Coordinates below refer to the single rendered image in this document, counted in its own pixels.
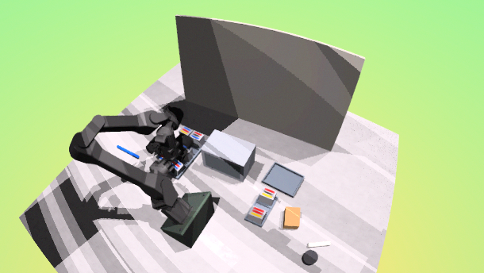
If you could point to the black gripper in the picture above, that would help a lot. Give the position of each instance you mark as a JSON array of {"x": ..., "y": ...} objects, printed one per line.
[{"x": 176, "y": 152}]

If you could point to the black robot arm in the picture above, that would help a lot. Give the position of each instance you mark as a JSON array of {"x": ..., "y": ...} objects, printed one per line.
[{"x": 155, "y": 184}]

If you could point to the large grey curved wall panel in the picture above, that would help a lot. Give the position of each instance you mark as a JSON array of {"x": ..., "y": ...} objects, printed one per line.
[{"x": 282, "y": 81}]

